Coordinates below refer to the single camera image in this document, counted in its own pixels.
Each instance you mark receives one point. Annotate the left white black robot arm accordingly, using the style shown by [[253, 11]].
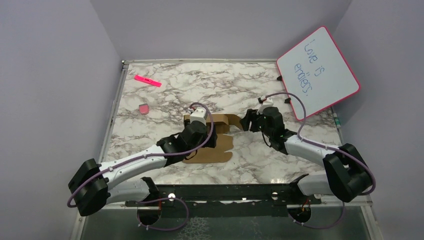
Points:
[[96, 185]]

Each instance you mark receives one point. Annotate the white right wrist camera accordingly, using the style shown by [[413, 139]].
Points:
[[264, 102]]

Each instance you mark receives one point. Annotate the brown cardboard box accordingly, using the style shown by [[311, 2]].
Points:
[[224, 142]]

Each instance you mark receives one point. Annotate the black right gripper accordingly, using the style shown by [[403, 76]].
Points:
[[251, 116]]

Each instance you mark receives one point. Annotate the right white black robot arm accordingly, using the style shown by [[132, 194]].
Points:
[[345, 175]]

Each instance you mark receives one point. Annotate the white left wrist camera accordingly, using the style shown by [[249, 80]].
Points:
[[200, 114]]

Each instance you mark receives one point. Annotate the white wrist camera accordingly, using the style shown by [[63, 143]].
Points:
[[200, 114], [264, 102]]

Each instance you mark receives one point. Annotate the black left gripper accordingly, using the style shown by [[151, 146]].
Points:
[[208, 140]]

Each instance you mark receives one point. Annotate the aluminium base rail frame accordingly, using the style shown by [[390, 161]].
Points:
[[256, 181]]

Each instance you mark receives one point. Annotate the pink highlighter marker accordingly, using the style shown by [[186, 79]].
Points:
[[147, 81]]

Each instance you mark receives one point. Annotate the pink eraser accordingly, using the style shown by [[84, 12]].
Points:
[[143, 109]]

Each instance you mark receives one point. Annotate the green capped marker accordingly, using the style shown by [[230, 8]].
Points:
[[336, 121]]

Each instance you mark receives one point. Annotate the pink framed whiteboard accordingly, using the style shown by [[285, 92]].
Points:
[[317, 74]]

